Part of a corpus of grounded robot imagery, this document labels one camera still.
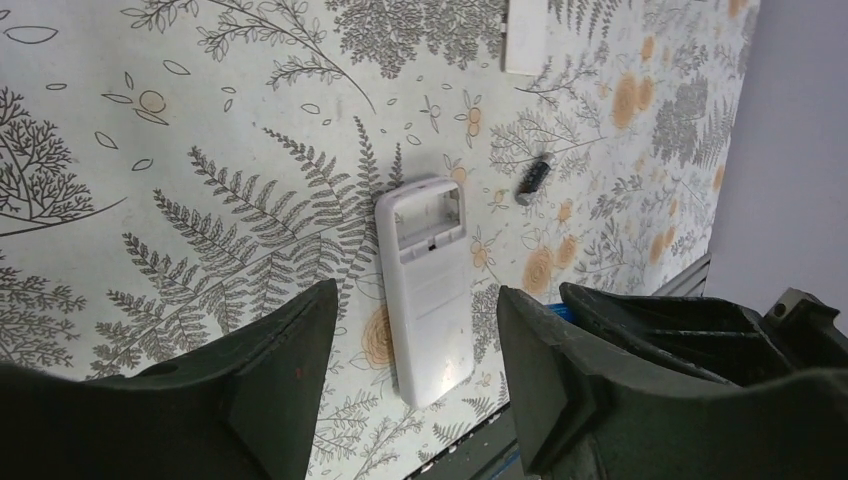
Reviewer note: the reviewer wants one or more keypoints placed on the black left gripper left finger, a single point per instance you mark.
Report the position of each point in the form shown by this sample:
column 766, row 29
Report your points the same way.
column 244, row 406

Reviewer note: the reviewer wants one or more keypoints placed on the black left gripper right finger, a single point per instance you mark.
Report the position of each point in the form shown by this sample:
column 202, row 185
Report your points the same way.
column 586, row 409

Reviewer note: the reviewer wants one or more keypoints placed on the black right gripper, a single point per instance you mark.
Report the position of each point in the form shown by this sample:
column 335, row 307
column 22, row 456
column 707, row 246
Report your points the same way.
column 714, row 339

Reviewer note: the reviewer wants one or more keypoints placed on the blue battery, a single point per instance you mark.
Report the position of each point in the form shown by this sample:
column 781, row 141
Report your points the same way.
column 563, row 311

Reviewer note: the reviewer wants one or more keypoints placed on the white remote control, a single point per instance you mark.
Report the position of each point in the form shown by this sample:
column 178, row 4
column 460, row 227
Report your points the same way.
column 423, row 241

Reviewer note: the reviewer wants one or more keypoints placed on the black battery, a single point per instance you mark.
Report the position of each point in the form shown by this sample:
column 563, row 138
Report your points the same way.
column 534, row 178

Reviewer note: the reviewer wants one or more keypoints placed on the white battery cover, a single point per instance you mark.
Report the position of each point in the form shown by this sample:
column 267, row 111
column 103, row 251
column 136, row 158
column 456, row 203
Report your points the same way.
column 525, row 37

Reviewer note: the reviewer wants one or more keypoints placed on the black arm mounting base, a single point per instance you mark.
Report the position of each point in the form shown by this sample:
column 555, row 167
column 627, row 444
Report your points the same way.
column 488, row 451

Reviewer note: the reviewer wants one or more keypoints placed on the floral table mat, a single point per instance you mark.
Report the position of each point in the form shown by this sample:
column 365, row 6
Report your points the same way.
column 172, row 171

